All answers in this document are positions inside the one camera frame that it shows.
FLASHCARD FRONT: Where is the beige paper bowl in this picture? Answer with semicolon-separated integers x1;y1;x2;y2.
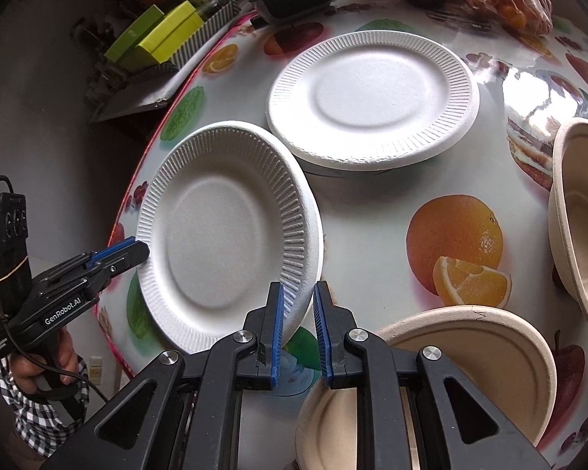
548;117;588;338
294;306;558;470

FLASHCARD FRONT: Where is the person's left forearm checkered sleeve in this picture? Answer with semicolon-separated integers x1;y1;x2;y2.
0;357;92;451

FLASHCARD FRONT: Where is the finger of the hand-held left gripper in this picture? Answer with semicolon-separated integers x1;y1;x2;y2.
43;236;138;283
85;242;151;293

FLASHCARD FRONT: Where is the grey flat board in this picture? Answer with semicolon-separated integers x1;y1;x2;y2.
91;65;180;123

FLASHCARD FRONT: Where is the olive green box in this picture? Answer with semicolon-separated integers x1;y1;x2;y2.
104;5;165;60

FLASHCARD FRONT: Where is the white foam plate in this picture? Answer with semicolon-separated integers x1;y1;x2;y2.
136;121;324;356
266;30;481;172

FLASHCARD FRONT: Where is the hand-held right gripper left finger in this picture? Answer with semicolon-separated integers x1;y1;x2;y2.
42;281;286;470

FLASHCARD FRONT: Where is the black cable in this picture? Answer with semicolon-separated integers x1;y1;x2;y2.
5;333;114;405

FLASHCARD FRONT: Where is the black white striped box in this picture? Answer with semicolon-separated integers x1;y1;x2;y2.
169;0;244;70

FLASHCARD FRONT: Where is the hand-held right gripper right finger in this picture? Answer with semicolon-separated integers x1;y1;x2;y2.
312;280;552;470

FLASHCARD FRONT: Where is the lime green box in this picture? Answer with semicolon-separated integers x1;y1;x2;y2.
134;1;207;67

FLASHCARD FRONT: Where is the person's left hand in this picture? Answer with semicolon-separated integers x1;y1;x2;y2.
9;327;82;395

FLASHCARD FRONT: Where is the fruit print tablecloth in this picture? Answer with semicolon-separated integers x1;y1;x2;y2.
95;0;588;470

